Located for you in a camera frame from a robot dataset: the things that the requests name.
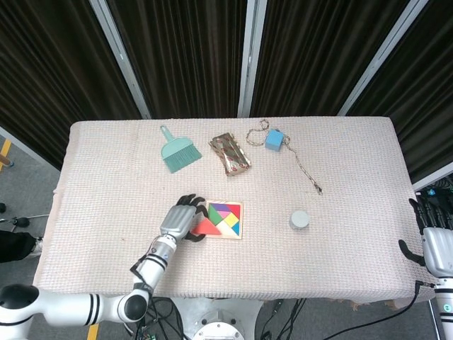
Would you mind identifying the teal hand brush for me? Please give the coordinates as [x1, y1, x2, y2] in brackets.
[159, 125, 203, 174]

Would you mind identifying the white round plastic jar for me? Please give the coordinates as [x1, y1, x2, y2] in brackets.
[289, 210, 311, 232]

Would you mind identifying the orange wooden triangle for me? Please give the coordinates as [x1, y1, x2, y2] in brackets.
[190, 215, 223, 237]

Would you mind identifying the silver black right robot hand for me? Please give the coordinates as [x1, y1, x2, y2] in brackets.
[398, 197, 453, 279]

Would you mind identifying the long black cable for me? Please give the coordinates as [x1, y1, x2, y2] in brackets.
[260, 280, 438, 340]

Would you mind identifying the gold foil snack wrapper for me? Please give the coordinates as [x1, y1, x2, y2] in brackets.
[207, 132, 253, 177]

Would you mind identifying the white frame post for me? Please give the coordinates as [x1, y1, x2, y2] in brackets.
[88, 0, 154, 120]
[236, 0, 269, 117]
[337, 0, 426, 117]

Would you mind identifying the beige woven tablecloth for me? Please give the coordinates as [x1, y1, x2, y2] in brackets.
[33, 115, 438, 305]

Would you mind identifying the braided beige rope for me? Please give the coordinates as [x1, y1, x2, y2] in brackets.
[246, 119, 323, 196]

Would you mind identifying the black curtain panel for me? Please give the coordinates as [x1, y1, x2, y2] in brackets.
[105, 0, 254, 120]
[0, 0, 143, 170]
[348, 0, 453, 186]
[248, 0, 413, 117]

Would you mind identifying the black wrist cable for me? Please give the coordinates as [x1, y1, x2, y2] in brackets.
[131, 243, 157, 285]

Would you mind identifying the light blue wooden cube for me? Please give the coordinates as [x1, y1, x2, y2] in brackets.
[264, 128, 286, 152]

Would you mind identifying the colourful tangram puzzle tray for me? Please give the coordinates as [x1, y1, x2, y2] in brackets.
[196, 200, 245, 241]

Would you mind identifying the green triangle puzzle piece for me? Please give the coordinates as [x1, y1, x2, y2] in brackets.
[207, 203, 224, 226]

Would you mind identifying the grey metal bar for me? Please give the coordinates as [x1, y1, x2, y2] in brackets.
[411, 172, 453, 193]

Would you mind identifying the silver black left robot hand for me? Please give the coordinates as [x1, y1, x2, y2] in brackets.
[159, 193, 210, 244]

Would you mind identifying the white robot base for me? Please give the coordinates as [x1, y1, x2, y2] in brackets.
[169, 296, 265, 340]

